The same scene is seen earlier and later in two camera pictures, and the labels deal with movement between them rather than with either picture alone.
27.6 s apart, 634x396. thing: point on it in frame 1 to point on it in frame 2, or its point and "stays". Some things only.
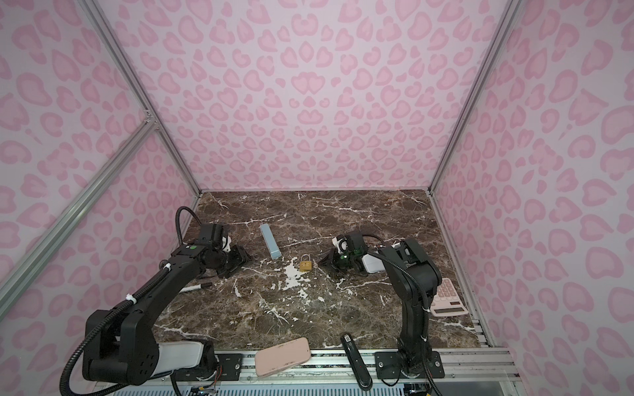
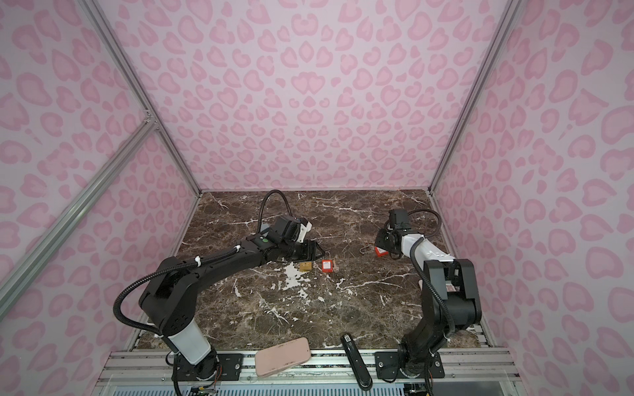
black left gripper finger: x=245 y=254 to x=319 y=252
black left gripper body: x=234 y=260 to x=303 y=252
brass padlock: x=305 y=264 stays
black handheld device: x=357 y=362 stays
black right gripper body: x=338 y=262 to x=384 y=240
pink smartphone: x=281 y=356 stays
